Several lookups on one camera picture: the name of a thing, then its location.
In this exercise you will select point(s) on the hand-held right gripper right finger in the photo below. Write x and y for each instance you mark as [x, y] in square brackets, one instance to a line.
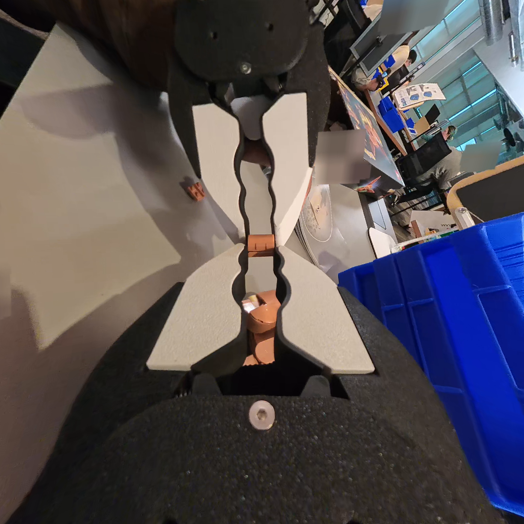
[323, 319]

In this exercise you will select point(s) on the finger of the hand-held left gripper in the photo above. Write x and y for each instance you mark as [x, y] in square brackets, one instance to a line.
[286, 155]
[217, 164]

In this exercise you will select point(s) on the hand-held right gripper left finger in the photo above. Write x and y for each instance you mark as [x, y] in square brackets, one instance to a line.
[196, 323]

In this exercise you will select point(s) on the tan brown brick toy figure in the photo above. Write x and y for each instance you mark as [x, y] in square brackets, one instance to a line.
[260, 323]

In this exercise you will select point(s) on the small orange brick assembly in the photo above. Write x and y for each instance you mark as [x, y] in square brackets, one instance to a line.
[259, 243]

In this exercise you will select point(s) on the person's left forearm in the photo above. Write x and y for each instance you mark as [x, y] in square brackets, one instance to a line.
[106, 33]

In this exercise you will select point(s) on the grey desk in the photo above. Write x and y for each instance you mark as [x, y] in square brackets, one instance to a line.
[90, 205]

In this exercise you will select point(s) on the person's left hand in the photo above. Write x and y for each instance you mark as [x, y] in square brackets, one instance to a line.
[255, 154]

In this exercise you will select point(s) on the small brown brick piece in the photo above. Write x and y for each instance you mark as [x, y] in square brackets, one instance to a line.
[193, 189]

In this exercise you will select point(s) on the colourful printed toy box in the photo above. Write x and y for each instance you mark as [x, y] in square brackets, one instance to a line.
[368, 135]

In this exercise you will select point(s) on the white curved board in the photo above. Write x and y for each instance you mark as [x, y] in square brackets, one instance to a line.
[383, 241]

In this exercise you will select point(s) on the black board with wooden edge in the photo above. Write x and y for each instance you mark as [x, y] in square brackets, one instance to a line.
[491, 192]

